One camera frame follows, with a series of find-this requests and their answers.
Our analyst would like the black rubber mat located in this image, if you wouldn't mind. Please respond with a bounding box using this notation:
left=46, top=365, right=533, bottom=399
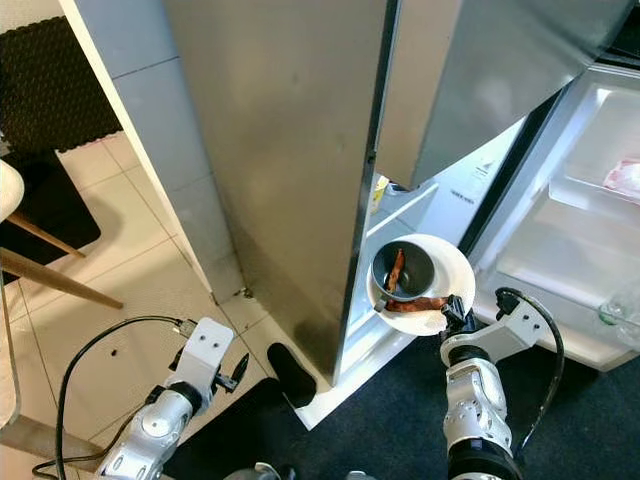
left=23, top=150, right=101, bottom=265

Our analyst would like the white fridge base board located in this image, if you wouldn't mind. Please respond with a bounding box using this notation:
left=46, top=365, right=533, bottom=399
left=293, top=335, right=640, bottom=433

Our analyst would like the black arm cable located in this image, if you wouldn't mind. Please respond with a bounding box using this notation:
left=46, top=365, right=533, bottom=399
left=30, top=315, right=193, bottom=480
left=493, top=286, right=568, bottom=453

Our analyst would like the steel freezer door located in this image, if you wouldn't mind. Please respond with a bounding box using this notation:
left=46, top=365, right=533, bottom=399
left=375, top=0, right=640, bottom=191

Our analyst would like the white round bowl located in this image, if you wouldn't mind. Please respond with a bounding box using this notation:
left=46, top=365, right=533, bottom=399
left=364, top=232, right=477, bottom=337

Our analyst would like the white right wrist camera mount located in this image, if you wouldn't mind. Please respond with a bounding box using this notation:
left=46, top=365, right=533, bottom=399
left=463, top=298, right=553, bottom=365

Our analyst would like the black floor mat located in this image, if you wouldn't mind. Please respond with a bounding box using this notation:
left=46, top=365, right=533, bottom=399
left=163, top=333, right=640, bottom=480

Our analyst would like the stainless steel fridge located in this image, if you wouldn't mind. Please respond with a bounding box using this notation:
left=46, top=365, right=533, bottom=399
left=160, top=0, right=640, bottom=433

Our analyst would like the black foam puzzle mat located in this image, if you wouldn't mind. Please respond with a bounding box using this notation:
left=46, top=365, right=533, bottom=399
left=0, top=13, right=128, bottom=155

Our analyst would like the grey robot left leg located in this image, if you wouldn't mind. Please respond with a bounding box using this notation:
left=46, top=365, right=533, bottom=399
left=223, top=461, right=283, bottom=480

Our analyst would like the dark grey bowl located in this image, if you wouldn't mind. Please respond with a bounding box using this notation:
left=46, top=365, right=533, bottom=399
left=371, top=241, right=438, bottom=305

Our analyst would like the steel fridge door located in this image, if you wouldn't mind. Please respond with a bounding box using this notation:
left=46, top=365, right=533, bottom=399
left=463, top=60, right=640, bottom=373

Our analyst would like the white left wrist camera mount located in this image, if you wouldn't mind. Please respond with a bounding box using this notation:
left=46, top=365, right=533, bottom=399
left=176, top=317, right=236, bottom=389

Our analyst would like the yellow printed cup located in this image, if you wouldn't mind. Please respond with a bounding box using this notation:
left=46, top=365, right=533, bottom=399
left=371, top=174, right=392, bottom=213

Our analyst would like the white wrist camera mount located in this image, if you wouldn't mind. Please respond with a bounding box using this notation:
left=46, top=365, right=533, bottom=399
left=463, top=298, right=553, bottom=365
left=176, top=317, right=236, bottom=389

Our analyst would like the reddish brown sausage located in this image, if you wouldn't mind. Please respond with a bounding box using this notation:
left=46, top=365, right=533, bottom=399
left=384, top=295, right=448, bottom=315
left=384, top=249, right=407, bottom=295

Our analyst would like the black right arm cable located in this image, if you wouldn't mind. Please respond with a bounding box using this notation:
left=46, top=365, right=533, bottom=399
left=493, top=286, right=568, bottom=453

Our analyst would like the white pink plastic bag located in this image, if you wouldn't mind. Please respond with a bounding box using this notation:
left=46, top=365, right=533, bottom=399
left=602, top=157, right=640, bottom=198

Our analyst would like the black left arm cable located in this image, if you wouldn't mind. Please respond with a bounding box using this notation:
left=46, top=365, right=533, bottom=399
left=30, top=315, right=193, bottom=480

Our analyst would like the clear bottle green cap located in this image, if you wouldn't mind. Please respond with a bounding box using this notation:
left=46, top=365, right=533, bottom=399
left=597, top=297, right=640, bottom=348

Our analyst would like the black oblong stopper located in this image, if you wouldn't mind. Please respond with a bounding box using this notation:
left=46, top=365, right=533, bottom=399
left=266, top=342, right=319, bottom=410

